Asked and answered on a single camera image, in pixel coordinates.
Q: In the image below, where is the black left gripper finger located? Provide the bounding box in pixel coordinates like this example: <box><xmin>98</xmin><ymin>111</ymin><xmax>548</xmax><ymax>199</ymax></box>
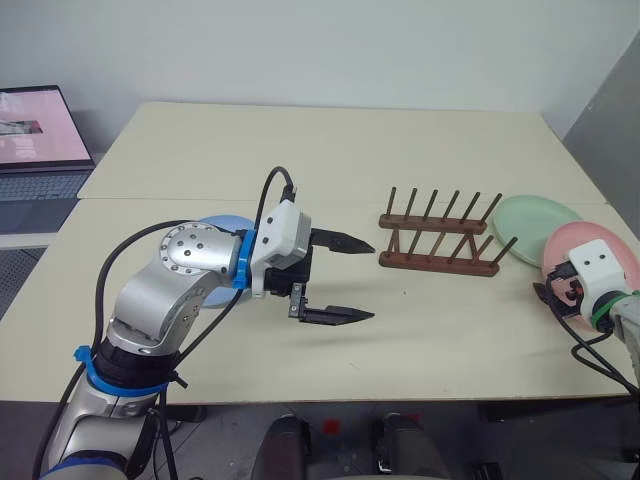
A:
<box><xmin>309</xmin><ymin>227</ymin><xmax>377</xmax><ymax>257</ymax></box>
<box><xmin>287</xmin><ymin>282</ymin><xmax>376</xmax><ymax>328</ymax></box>

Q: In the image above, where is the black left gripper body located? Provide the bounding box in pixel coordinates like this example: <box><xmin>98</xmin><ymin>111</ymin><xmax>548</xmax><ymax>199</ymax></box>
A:
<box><xmin>263</xmin><ymin>244</ymin><xmax>315</xmax><ymax>299</ymax></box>

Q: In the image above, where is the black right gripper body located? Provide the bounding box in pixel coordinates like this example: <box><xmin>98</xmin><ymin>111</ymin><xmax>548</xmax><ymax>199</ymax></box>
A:
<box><xmin>547</xmin><ymin>259</ymin><xmax>587</xmax><ymax>322</ymax></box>

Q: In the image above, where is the wooden dish rack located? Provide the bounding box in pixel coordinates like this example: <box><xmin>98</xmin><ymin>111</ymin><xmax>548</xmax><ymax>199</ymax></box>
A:
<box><xmin>377</xmin><ymin>186</ymin><xmax>519</xmax><ymax>279</ymax></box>

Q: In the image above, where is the green wrist band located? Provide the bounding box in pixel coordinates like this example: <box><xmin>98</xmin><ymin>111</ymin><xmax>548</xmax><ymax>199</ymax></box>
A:
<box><xmin>589</xmin><ymin>291</ymin><xmax>627</xmax><ymax>330</ymax></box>

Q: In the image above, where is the pink plate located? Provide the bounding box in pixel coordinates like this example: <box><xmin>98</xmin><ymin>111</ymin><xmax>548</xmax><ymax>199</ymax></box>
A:
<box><xmin>542</xmin><ymin>221</ymin><xmax>640</xmax><ymax>335</ymax></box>

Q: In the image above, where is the green plate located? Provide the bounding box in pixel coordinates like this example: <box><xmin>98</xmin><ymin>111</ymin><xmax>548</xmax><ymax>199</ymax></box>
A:
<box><xmin>492</xmin><ymin>194</ymin><xmax>585</xmax><ymax>267</ymax></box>

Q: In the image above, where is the blue plate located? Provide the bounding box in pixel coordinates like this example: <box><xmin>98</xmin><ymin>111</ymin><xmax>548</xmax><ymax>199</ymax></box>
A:
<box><xmin>198</xmin><ymin>213</ymin><xmax>257</xmax><ymax>310</ymax></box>

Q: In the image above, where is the dark rounded shape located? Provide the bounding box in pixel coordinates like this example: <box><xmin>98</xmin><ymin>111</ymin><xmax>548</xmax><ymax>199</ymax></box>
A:
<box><xmin>251</xmin><ymin>413</ymin><xmax>312</xmax><ymax>480</ymax></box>
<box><xmin>373</xmin><ymin>411</ymin><xmax>452</xmax><ymax>480</ymax></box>

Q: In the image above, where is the grey partition panel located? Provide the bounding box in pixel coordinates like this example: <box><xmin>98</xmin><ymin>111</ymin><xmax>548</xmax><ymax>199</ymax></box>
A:
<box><xmin>561</xmin><ymin>29</ymin><xmax>640</xmax><ymax>194</ymax></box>

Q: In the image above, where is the white side table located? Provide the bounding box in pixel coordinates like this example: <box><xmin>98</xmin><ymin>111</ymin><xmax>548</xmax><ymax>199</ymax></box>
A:
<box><xmin>0</xmin><ymin>230</ymin><xmax>54</xmax><ymax>251</ymax></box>

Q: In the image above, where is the grey open laptop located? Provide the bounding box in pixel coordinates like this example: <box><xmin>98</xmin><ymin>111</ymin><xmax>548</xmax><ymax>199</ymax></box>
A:
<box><xmin>0</xmin><ymin>84</ymin><xmax>97</xmax><ymax>236</ymax></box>

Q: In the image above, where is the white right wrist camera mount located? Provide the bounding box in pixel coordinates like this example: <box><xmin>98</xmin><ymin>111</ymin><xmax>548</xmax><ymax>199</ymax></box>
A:
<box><xmin>568</xmin><ymin>239</ymin><xmax>630</xmax><ymax>312</ymax></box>

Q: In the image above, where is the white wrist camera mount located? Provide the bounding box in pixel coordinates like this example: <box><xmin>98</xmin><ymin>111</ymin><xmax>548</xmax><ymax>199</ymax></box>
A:
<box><xmin>568</xmin><ymin>239</ymin><xmax>630</xmax><ymax>312</ymax></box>
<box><xmin>248</xmin><ymin>199</ymin><xmax>314</xmax><ymax>300</ymax></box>

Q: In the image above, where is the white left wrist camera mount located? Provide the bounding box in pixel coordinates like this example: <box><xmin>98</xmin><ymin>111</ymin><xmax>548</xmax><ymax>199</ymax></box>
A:
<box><xmin>248</xmin><ymin>199</ymin><xmax>314</xmax><ymax>300</ymax></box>

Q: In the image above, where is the blue wrist cable tie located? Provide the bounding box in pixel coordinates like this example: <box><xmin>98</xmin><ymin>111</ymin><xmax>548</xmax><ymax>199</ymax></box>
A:
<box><xmin>231</xmin><ymin>227</ymin><xmax>260</xmax><ymax>292</ymax></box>

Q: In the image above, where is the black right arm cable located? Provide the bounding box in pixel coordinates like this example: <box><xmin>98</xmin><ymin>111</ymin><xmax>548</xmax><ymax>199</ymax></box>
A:
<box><xmin>547</xmin><ymin>277</ymin><xmax>640</xmax><ymax>399</ymax></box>

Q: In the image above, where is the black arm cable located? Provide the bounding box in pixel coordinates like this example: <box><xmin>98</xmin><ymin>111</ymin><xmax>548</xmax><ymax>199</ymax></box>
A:
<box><xmin>547</xmin><ymin>277</ymin><xmax>640</xmax><ymax>399</ymax></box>
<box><xmin>30</xmin><ymin>166</ymin><xmax>300</xmax><ymax>480</ymax></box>

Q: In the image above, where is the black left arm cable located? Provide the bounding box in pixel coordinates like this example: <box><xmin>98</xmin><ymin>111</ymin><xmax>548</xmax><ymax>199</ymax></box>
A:
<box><xmin>30</xmin><ymin>166</ymin><xmax>300</xmax><ymax>480</ymax></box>

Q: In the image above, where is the blue forearm cable tie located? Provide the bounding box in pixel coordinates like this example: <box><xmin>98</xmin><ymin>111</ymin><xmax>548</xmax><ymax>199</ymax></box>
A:
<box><xmin>73</xmin><ymin>344</ymin><xmax>175</xmax><ymax>397</ymax></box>

